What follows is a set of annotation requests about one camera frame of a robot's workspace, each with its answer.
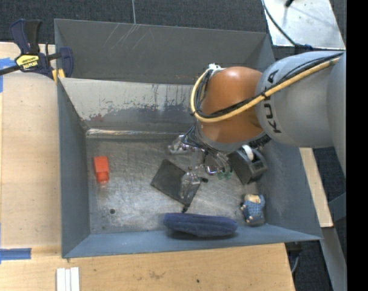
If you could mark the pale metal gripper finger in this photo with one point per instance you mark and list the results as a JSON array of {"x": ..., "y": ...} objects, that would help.
[
  {"x": 180, "y": 145},
  {"x": 189, "y": 186}
]

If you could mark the dark grey flat block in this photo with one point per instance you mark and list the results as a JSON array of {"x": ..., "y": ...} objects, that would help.
[{"x": 167, "y": 177}]

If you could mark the dark blue cloth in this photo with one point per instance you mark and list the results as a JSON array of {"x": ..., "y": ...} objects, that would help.
[{"x": 200, "y": 224}]

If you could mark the black tape dispenser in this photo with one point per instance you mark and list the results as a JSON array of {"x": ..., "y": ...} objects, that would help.
[{"x": 248, "y": 168}]

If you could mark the grey metal bin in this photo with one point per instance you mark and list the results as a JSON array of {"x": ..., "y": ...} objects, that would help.
[{"x": 135, "y": 180}]

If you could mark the toy animal in blue clothes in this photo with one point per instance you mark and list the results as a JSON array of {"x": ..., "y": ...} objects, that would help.
[{"x": 254, "y": 209}]

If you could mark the orange-red block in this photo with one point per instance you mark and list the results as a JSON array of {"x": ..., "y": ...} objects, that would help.
[{"x": 101, "y": 168}]

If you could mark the pale wood board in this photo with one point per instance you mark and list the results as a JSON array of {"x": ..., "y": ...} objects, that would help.
[{"x": 29, "y": 162}]

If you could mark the black cylinder on white bracket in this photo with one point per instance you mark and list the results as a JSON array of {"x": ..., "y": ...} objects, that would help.
[{"x": 247, "y": 151}]

